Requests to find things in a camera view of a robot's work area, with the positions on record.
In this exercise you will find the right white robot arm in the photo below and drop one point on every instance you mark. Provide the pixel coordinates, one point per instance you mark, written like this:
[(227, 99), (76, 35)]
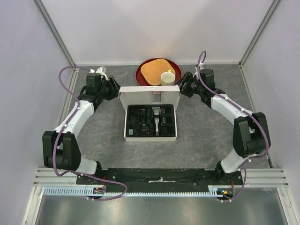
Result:
[(250, 139)]

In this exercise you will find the black silver hair clipper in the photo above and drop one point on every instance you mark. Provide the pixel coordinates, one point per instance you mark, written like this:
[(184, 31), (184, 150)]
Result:
[(156, 111)]

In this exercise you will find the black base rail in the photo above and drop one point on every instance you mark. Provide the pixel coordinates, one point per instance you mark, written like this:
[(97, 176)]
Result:
[(172, 179)]

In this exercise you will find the black rectangular stick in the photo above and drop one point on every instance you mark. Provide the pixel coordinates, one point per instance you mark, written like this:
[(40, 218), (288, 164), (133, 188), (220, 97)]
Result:
[(149, 112)]

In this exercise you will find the small oil bottle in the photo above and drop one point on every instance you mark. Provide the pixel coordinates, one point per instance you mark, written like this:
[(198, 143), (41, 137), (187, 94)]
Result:
[(131, 131)]

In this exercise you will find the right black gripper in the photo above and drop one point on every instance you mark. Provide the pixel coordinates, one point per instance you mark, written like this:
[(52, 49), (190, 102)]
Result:
[(188, 78)]

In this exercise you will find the black plastic tray insert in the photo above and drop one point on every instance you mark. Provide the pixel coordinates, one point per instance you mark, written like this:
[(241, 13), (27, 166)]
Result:
[(137, 115)]

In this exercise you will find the white cardboard clipper box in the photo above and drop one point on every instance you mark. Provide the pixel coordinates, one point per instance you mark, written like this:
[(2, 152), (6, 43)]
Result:
[(149, 95)]

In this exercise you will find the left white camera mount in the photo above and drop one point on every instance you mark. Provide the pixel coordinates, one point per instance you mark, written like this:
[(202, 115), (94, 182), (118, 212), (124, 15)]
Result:
[(100, 70)]

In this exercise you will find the pale green cup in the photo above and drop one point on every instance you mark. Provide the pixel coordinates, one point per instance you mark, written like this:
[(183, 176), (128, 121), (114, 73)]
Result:
[(168, 78)]

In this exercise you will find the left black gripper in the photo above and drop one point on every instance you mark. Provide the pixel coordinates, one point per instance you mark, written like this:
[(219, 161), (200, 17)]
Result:
[(115, 87)]

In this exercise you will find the red bowl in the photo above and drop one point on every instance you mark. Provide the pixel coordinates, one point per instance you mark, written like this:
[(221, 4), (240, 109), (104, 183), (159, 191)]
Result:
[(142, 82)]

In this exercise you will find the black comb guard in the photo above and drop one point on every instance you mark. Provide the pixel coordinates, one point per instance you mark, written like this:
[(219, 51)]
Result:
[(144, 129), (166, 120), (167, 130), (166, 110)]

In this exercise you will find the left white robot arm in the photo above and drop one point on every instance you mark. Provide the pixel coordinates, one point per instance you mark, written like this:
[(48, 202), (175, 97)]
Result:
[(60, 147)]

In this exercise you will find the woven bamboo tray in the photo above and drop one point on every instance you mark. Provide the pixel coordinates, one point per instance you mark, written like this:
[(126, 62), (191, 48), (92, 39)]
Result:
[(152, 71)]

